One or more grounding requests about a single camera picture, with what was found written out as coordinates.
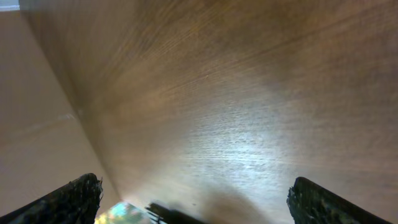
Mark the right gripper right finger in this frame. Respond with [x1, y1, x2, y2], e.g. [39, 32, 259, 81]
[287, 177, 391, 224]

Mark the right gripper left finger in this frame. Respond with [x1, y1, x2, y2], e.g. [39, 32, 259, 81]
[1, 173, 103, 224]

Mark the black Galaxy flip phone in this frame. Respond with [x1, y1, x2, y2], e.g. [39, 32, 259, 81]
[95, 202, 151, 224]

